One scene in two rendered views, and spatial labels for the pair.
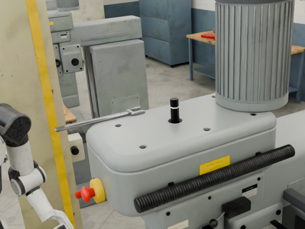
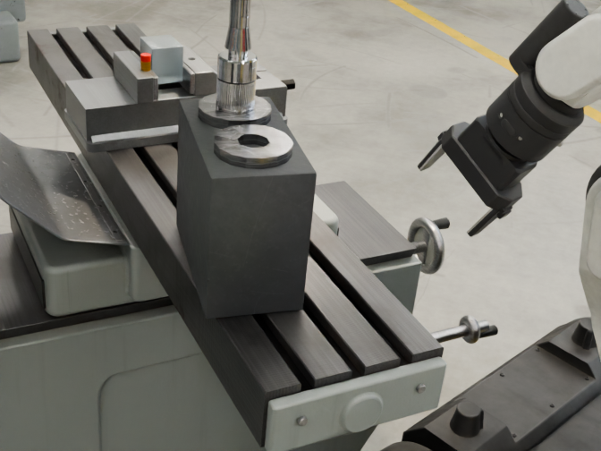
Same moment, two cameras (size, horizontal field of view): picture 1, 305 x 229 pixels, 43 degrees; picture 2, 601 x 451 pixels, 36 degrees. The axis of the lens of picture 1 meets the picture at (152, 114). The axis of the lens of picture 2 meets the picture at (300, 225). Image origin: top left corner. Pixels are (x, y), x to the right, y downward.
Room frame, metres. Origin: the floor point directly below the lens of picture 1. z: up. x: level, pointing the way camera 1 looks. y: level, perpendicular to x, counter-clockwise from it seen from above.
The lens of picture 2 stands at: (2.26, 0.09, 1.56)
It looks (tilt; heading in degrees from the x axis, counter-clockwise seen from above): 30 degrees down; 177
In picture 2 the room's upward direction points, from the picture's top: 6 degrees clockwise
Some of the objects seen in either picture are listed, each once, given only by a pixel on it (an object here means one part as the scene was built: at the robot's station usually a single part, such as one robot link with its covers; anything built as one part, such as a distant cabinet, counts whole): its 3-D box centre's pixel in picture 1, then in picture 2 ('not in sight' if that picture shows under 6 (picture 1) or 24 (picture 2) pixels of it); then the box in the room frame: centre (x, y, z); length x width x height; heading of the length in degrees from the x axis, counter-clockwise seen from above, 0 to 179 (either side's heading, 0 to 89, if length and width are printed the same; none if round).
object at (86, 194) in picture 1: (88, 193); not in sight; (0.80, 0.17, 1.76); 0.04 x 0.03 x 0.04; 26
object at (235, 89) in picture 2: not in sight; (236, 84); (1.22, 0.05, 1.14); 0.05 x 0.05 x 0.06
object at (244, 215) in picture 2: not in sight; (240, 197); (1.27, 0.06, 1.02); 0.22 x 0.12 x 0.20; 15
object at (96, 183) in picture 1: (97, 190); not in sight; (0.81, 0.15, 1.76); 0.06 x 0.02 x 0.06; 26
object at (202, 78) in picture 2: not in sight; (193, 70); (0.82, -0.04, 1.01); 0.12 x 0.06 x 0.04; 27
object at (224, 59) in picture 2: not in sight; (237, 59); (1.22, 0.05, 1.18); 0.05 x 0.05 x 0.01
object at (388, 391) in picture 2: not in sight; (178, 166); (0.92, -0.05, 0.88); 1.24 x 0.23 x 0.08; 26
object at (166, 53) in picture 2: not in sight; (161, 59); (0.85, -0.09, 1.03); 0.06 x 0.05 x 0.06; 27
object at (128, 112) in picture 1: (100, 119); not in sight; (0.95, 0.14, 1.89); 0.24 x 0.04 x 0.01; 114
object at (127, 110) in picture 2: not in sight; (178, 90); (0.83, -0.06, 0.97); 0.35 x 0.15 x 0.11; 117
